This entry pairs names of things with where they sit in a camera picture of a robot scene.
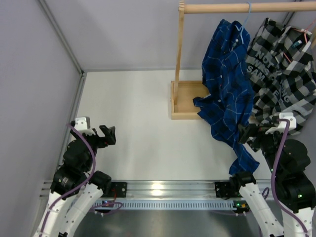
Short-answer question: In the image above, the slotted grey cable duct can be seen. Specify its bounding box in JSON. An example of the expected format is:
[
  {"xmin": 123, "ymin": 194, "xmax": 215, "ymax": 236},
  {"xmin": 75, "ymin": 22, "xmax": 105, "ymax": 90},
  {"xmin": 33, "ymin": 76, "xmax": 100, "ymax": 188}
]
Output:
[{"xmin": 92, "ymin": 199, "xmax": 247, "ymax": 211}]

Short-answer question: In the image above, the aluminium mounting rail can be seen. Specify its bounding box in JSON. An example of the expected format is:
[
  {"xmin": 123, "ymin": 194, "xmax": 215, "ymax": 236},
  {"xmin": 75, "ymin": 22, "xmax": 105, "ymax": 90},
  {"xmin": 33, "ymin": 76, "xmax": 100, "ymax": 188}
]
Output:
[{"xmin": 40, "ymin": 179, "xmax": 275, "ymax": 198}]

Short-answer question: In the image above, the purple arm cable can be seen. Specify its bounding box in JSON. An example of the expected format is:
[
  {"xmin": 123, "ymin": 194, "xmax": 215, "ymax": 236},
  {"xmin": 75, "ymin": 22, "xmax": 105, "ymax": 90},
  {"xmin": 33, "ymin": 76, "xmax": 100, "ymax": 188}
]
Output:
[
  {"xmin": 259, "ymin": 118, "xmax": 312, "ymax": 237},
  {"xmin": 34, "ymin": 123, "xmax": 124, "ymax": 237}
]

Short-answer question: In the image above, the pink wire hanger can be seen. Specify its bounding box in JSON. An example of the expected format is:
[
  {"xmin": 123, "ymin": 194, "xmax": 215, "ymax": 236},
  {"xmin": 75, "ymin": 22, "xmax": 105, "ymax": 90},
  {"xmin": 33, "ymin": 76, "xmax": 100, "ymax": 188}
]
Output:
[{"xmin": 289, "ymin": 19, "xmax": 316, "ymax": 49}]

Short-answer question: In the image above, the aluminium frame post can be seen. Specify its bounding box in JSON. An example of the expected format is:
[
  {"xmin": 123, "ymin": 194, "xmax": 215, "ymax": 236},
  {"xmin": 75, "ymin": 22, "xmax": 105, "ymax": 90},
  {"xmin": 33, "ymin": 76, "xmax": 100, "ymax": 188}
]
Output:
[{"xmin": 37, "ymin": 0, "xmax": 86, "ymax": 173}]

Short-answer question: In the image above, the wooden clothes rack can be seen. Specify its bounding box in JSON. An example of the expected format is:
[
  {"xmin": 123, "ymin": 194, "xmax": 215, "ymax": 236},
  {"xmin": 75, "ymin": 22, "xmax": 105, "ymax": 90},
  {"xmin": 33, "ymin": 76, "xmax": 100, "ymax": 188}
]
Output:
[{"xmin": 171, "ymin": 0, "xmax": 316, "ymax": 119}]

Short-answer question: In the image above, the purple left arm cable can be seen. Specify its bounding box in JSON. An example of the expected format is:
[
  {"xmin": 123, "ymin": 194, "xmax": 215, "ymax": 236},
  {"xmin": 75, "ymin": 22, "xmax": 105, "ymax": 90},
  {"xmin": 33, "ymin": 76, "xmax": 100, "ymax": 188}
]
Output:
[{"xmin": 34, "ymin": 123, "xmax": 124, "ymax": 237}]

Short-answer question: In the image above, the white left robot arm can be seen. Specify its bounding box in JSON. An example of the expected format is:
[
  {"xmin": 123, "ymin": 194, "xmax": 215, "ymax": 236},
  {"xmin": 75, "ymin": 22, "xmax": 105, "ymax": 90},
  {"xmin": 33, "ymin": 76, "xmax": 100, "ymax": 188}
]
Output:
[{"xmin": 34, "ymin": 123, "xmax": 116, "ymax": 237}]

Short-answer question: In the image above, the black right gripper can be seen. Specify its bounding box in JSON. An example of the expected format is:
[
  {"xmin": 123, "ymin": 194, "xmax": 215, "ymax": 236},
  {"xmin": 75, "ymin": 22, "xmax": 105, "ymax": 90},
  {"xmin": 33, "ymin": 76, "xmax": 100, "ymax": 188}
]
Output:
[{"xmin": 238, "ymin": 123, "xmax": 285, "ymax": 175}]

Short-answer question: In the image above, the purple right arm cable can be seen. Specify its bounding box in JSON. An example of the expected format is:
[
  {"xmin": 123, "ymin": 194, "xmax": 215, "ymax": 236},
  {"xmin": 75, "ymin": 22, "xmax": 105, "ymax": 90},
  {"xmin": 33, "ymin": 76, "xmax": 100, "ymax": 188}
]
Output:
[{"xmin": 259, "ymin": 118, "xmax": 312, "ymax": 237}]

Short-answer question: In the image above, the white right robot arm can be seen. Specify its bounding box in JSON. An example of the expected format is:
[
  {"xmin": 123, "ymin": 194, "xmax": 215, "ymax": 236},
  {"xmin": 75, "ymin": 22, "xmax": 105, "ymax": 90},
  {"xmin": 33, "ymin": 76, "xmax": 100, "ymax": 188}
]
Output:
[{"xmin": 215, "ymin": 118, "xmax": 316, "ymax": 237}]

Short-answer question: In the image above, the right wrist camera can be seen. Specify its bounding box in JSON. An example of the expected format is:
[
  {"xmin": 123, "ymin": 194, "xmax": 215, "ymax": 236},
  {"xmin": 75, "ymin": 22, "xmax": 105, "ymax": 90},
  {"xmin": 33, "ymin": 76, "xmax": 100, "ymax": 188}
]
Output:
[{"xmin": 265, "ymin": 112, "xmax": 297, "ymax": 134}]

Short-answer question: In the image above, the light blue wire hanger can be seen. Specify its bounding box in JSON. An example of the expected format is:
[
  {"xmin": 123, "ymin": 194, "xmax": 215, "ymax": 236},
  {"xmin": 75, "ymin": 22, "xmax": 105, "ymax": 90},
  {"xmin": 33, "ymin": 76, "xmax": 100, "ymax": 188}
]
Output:
[{"xmin": 236, "ymin": 1, "xmax": 252, "ymax": 44}]

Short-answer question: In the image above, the blue plaid shirt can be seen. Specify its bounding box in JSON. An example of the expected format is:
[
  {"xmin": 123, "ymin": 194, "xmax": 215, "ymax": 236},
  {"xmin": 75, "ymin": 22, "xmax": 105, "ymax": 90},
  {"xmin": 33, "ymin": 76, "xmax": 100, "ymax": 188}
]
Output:
[{"xmin": 193, "ymin": 19, "xmax": 259, "ymax": 175}]

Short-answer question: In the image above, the black white checkered shirt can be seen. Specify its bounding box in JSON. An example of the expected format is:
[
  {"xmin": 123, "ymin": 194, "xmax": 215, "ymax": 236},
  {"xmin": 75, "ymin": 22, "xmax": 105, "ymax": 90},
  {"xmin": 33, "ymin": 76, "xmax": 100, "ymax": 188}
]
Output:
[{"xmin": 245, "ymin": 18, "xmax": 316, "ymax": 136}]

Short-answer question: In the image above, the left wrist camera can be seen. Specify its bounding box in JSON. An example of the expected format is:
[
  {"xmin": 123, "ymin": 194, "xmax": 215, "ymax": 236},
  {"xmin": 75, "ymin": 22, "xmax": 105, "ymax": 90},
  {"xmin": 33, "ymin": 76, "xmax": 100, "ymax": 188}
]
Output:
[{"xmin": 70, "ymin": 117, "xmax": 96, "ymax": 135}]

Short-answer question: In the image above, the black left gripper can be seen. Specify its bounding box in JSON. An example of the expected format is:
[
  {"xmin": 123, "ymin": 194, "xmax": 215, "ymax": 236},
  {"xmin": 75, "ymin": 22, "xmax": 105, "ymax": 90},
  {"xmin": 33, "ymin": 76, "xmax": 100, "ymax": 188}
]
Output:
[{"xmin": 71, "ymin": 124, "xmax": 116, "ymax": 171}]

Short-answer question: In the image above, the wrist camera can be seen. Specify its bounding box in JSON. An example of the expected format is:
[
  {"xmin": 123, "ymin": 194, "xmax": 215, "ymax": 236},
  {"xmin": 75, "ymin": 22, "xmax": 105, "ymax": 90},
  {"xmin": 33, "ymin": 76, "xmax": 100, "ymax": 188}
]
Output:
[
  {"xmin": 70, "ymin": 117, "xmax": 96, "ymax": 135},
  {"xmin": 265, "ymin": 112, "xmax": 297, "ymax": 134}
]

